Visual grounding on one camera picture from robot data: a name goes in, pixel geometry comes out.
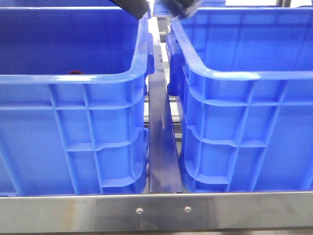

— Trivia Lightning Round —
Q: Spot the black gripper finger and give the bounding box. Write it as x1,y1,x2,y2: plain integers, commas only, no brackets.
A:
164,0,202,19
110,0,149,19

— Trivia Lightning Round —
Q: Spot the red push button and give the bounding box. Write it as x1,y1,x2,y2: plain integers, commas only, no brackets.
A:
69,70,84,75

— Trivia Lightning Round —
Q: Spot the blue crate far background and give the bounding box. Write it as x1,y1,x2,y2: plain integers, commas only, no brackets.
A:
152,0,226,16

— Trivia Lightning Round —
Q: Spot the large blue bin right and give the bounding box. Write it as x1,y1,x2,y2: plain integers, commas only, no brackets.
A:
167,7,313,193

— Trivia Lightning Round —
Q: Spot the large blue bin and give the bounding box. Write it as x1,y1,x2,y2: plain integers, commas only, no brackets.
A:
0,7,154,197
167,7,313,193

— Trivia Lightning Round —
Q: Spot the large blue bin left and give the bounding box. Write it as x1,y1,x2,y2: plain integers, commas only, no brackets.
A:
0,7,154,197

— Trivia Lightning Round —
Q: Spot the blue bin rear left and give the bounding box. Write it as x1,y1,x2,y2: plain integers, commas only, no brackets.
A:
0,0,117,7

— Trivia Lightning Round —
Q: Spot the dark metal divider bar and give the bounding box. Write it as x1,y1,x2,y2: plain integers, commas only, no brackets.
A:
149,34,183,193

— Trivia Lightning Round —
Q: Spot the metal roller conveyor frame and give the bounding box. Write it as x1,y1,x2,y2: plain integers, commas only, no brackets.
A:
156,16,171,43

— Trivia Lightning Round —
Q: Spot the stainless steel front rail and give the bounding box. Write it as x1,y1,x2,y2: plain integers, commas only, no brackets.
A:
0,192,313,234

